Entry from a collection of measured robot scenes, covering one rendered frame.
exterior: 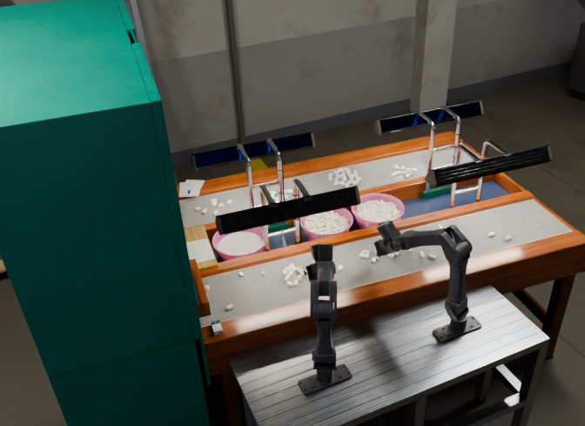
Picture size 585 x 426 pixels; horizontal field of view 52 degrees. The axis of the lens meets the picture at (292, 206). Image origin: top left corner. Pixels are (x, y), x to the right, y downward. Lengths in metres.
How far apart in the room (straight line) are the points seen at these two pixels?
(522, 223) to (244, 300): 1.42
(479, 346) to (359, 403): 0.56
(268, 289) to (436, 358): 0.75
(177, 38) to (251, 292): 2.67
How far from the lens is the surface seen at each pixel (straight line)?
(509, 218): 3.15
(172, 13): 4.76
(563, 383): 3.43
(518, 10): 6.42
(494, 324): 2.64
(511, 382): 2.92
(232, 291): 2.63
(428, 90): 5.81
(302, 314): 2.46
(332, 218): 3.03
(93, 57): 2.21
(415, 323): 2.58
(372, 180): 3.34
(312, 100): 5.39
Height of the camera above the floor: 2.46
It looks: 33 degrees down
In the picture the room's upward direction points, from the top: 3 degrees counter-clockwise
